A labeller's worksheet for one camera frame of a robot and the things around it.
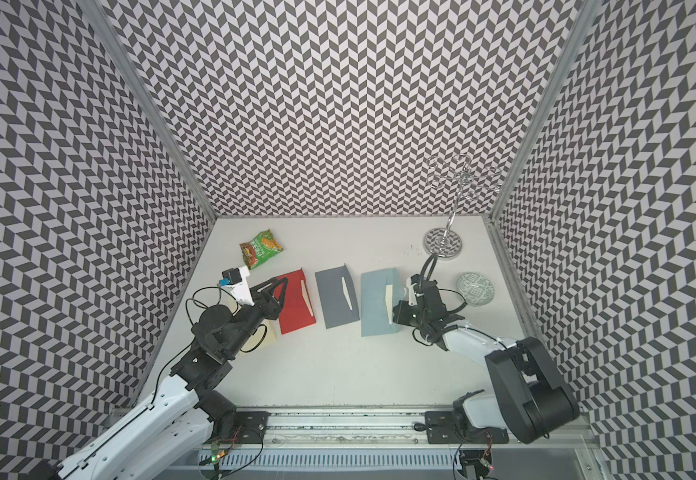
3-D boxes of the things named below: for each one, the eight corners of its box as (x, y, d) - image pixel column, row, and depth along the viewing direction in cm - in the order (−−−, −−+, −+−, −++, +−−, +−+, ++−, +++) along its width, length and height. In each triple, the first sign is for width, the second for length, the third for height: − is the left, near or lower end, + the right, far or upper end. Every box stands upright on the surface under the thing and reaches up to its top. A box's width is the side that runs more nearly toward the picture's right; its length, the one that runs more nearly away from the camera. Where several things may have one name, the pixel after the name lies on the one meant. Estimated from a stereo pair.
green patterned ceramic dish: (457, 306, 96) (462, 298, 92) (452, 281, 102) (456, 272, 98) (491, 306, 96) (497, 298, 92) (483, 281, 102) (488, 272, 98)
